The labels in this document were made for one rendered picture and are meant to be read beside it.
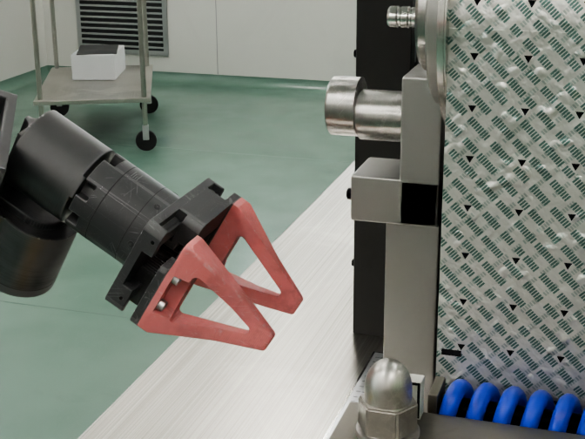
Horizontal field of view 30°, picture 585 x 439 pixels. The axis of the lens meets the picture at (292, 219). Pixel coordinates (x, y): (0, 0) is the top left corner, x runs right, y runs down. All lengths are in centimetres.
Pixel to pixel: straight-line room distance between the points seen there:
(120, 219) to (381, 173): 18
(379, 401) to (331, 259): 65
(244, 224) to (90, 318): 269
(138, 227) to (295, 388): 32
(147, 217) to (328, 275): 54
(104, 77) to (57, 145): 494
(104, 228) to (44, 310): 280
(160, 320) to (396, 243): 17
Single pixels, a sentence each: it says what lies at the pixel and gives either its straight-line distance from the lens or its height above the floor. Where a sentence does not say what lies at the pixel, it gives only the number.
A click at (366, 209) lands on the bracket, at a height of 111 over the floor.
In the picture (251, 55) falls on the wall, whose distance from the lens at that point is 667.
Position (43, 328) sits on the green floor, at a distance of 336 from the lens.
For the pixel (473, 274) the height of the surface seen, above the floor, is 110.
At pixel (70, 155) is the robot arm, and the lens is 70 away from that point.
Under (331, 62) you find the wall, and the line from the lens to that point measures 652.
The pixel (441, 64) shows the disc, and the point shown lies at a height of 123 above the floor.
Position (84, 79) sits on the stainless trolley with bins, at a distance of 567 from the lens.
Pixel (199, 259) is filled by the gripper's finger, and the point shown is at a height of 111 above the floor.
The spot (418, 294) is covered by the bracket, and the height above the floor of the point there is 105.
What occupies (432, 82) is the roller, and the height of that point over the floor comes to 121.
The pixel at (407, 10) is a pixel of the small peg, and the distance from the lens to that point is 70.
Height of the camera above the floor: 134
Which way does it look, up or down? 19 degrees down
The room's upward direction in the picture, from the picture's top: straight up
